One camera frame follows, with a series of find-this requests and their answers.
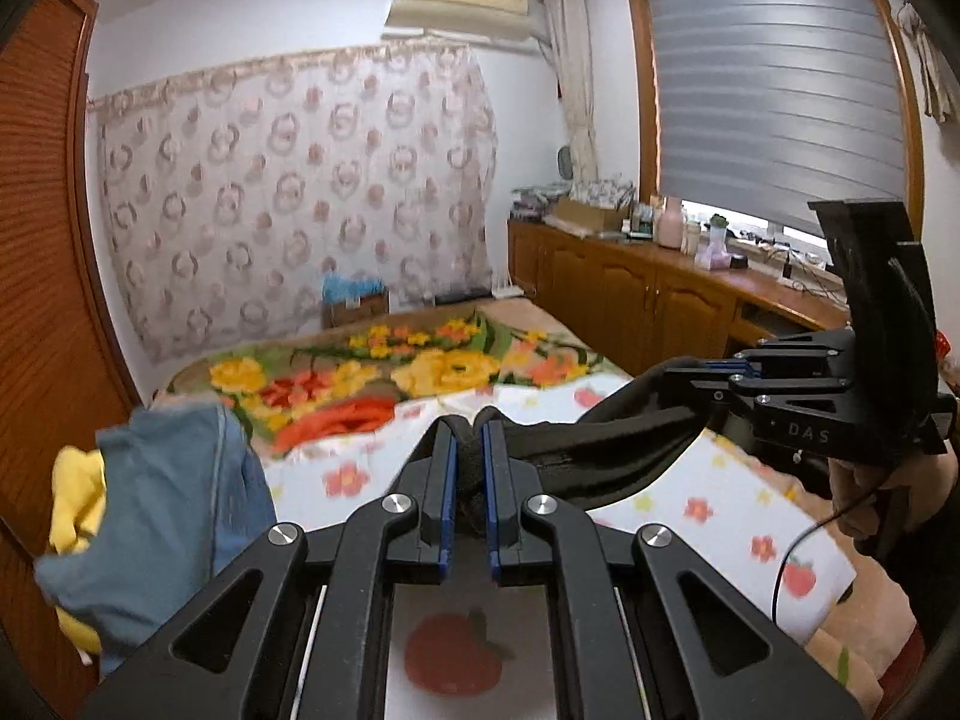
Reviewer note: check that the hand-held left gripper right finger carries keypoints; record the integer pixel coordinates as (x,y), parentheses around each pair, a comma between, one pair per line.
(491,480)

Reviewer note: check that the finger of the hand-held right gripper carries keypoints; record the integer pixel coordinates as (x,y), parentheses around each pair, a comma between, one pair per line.
(787,390)
(795,352)

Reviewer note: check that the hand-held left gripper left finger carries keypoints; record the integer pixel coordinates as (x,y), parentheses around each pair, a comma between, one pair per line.
(448,472)

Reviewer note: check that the black pants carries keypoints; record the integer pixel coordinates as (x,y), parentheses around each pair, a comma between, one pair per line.
(600,457)

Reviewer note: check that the person's right hand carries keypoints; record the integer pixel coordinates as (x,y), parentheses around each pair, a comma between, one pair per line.
(919,484)

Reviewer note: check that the bottle with green cap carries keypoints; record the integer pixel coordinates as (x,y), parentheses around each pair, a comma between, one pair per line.
(718,236)

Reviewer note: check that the strawberry printed bedsheet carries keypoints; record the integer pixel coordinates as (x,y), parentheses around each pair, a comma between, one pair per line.
(705,510)

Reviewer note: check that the pink bottle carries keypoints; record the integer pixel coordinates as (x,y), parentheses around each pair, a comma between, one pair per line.
(670,225)

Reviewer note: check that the wooden cabinet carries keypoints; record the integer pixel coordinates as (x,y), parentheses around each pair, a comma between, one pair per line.
(615,292)

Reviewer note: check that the cardboard box with blue items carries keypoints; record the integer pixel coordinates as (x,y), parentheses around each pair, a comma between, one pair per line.
(356,304)

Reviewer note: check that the grey window blind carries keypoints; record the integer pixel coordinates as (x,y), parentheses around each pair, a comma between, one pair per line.
(772,90)

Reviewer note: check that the beige hanging garment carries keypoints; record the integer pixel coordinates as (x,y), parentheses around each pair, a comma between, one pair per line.
(934,67)

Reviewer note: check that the open cardboard box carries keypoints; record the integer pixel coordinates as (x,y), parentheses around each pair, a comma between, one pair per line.
(589,216)

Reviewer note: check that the light blue folded jeans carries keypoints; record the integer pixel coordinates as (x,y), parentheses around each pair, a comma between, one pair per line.
(172,510)

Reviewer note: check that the stack of patterned cloth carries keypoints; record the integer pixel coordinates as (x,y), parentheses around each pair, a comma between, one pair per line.
(540,195)

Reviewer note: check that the grey oval mirror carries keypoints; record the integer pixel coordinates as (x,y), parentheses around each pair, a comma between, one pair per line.
(566,163)

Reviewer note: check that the circle patterned curtain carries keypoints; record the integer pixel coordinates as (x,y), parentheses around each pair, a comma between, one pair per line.
(300,187)

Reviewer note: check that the beige window drape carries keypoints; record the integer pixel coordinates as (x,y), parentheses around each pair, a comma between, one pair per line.
(577,90)

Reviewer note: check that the yellow cloth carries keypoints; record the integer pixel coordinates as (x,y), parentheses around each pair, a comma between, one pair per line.
(75,495)

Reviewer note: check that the wooden louvred wardrobe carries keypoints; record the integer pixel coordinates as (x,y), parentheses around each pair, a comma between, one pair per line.
(45,240)

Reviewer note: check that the wooden window frame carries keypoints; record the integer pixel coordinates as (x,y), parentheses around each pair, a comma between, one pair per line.
(643,75)

